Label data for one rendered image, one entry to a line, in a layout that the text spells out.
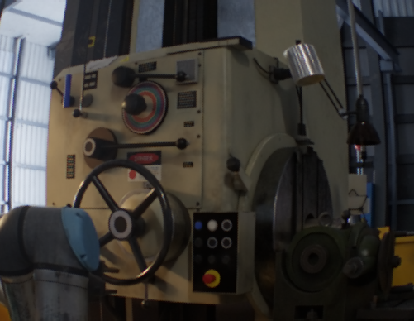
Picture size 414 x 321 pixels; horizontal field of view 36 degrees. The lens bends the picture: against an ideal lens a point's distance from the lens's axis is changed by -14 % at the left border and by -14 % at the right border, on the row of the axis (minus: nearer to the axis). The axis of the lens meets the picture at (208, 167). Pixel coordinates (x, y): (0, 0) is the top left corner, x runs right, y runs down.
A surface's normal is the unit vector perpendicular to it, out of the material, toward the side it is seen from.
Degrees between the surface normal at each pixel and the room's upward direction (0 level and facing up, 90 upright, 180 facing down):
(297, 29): 90
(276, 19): 90
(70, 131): 90
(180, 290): 90
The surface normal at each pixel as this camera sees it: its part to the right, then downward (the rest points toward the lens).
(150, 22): -0.50, -0.09
